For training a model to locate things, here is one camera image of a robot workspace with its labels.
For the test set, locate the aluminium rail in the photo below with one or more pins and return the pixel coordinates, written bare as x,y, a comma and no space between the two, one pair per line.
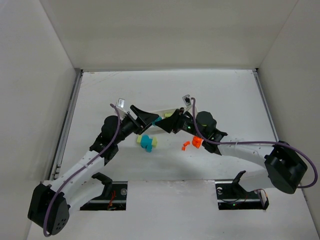
54,167
263,125

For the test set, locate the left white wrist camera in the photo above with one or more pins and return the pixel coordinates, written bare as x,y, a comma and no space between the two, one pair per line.
120,105

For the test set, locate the orange round lego piece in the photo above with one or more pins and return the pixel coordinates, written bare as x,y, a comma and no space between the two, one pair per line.
197,142

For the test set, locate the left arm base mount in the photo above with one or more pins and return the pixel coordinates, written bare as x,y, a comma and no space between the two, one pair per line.
112,198

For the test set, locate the blue lego brick pair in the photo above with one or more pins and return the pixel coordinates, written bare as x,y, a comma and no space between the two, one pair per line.
156,120

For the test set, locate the blue lego block cluster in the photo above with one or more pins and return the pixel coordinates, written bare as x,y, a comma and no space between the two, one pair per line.
146,143

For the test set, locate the white three-compartment tray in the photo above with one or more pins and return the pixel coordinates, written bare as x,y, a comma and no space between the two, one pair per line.
155,129

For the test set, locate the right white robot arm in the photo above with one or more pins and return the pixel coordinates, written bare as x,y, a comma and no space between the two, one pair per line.
281,167

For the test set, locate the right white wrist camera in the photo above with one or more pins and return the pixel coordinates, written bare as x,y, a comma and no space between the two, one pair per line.
188,103

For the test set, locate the left aluminium rail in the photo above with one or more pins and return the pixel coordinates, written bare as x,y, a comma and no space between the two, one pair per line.
54,167

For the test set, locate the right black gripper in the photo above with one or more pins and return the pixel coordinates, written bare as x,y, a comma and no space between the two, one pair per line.
179,122

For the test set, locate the small orange lego pieces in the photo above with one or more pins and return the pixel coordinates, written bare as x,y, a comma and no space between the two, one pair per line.
184,146

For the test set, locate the green lego brick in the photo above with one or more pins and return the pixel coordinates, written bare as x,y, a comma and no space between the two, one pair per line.
154,142
167,115
139,138

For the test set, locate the right aluminium rail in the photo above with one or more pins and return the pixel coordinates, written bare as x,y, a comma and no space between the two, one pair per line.
263,125

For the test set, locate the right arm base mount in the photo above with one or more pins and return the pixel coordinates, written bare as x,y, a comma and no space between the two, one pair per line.
231,196

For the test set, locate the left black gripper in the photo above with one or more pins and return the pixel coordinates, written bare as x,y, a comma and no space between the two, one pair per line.
136,121

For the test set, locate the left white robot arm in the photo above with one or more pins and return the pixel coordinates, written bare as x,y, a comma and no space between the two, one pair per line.
50,204

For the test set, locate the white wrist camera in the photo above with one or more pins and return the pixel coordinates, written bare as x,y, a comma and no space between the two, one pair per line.
188,103
120,105

